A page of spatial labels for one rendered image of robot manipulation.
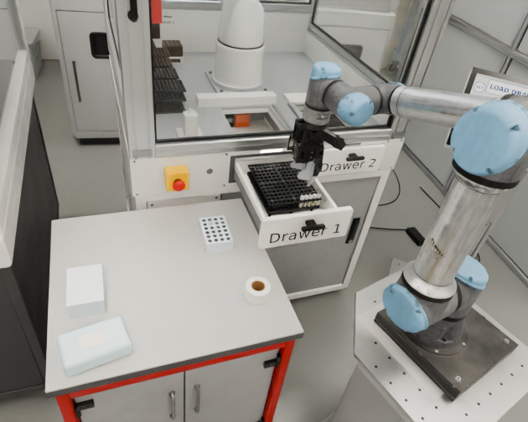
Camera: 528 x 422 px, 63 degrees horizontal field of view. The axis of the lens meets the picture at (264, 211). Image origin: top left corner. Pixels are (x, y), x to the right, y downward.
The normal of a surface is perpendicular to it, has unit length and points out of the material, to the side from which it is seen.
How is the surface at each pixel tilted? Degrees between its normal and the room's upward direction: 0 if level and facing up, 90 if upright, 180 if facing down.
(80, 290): 0
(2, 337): 90
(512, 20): 90
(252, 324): 0
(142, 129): 90
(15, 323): 90
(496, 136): 80
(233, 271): 0
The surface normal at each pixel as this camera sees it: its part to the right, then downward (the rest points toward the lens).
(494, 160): -0.82, 0.12
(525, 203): -0.96, 0.07
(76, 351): 0.12, -0.77
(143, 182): 0.32, 0.63
